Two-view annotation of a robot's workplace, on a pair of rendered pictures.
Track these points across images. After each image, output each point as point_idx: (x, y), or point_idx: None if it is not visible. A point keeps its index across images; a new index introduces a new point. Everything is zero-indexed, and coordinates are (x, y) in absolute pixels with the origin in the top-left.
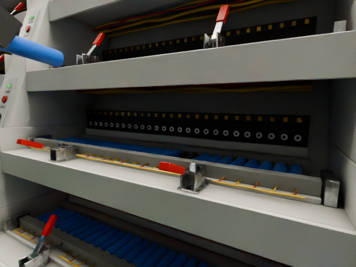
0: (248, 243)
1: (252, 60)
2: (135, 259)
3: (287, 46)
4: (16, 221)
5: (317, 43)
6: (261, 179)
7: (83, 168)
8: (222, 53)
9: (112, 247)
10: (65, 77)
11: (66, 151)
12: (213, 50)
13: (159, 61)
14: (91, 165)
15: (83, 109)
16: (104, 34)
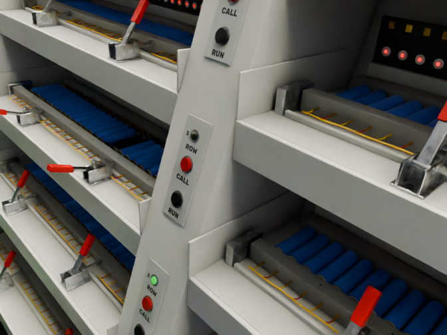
0: (108, 226)
1: (130, 86)
2: (87, 221)
3: (146, 85)
4: (7, 165)
5: (158, 92)
6: (141, 185)
7: (36, 139)
8: (115, 71)
9: (74, 207)
10: (25, 35)
11: (29, 116)
12: (110, 65)
13: (82, 56)
14: (46, 136)
15: None
16: None
